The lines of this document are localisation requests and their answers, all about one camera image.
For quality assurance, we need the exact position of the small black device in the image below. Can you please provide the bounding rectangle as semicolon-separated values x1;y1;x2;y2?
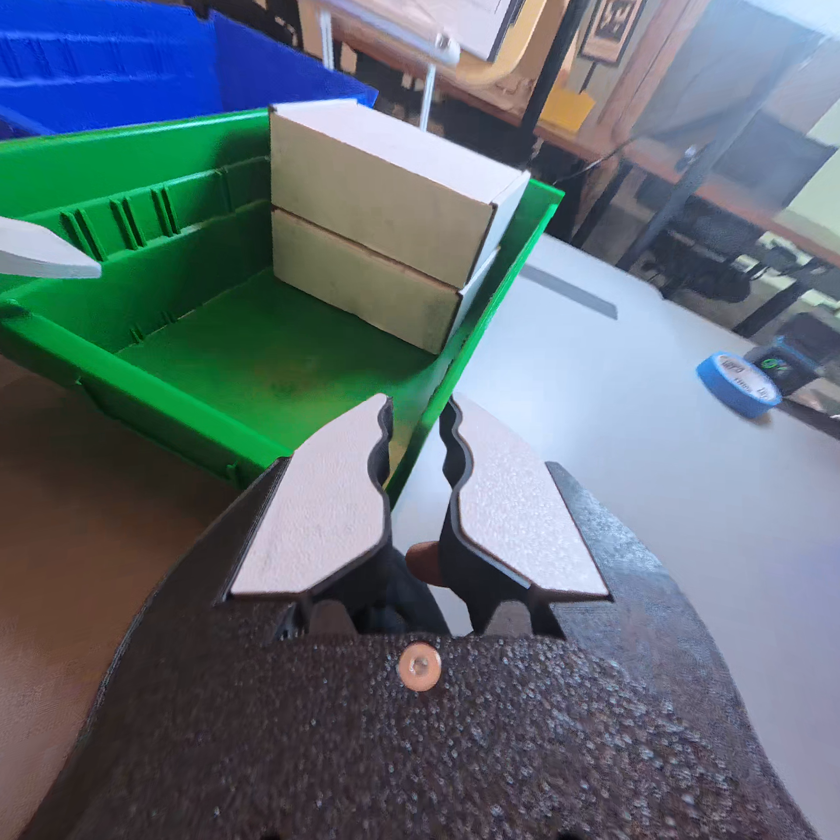
745;333;826;396

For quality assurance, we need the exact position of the white cardboard box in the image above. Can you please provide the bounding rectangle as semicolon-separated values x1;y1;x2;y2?
270;207;505;357
269;100;532;291

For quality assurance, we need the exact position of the grey tape strip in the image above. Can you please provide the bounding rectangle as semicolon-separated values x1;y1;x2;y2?
521;262;619;321

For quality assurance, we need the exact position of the green plastic bin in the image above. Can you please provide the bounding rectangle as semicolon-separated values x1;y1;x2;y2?
0;107;567;508

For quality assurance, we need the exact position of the person's right hand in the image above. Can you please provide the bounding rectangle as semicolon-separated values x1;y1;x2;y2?
406;541;442;585

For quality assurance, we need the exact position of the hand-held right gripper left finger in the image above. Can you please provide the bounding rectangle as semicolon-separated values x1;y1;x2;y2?
228;392;395;601

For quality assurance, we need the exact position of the blue tape roll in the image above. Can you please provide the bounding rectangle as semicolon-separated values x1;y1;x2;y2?
696;351;784;421

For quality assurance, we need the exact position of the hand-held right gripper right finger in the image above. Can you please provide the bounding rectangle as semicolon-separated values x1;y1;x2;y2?
437;392;613;632

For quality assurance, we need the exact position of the black office chair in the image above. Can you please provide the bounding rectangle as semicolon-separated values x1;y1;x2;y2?
646;197;756;304

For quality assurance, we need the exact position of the blue plastic bin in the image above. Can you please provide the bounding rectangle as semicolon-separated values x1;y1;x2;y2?
0;0;380;142

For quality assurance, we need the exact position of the instruction sheet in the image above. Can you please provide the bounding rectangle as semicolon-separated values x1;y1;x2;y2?
338;0;521;63

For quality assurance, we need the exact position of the printed marker sign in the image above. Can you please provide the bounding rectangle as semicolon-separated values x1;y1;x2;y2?
577;0;649;67

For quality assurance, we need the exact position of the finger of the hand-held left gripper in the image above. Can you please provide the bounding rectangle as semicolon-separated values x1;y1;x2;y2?
0;217;104;279

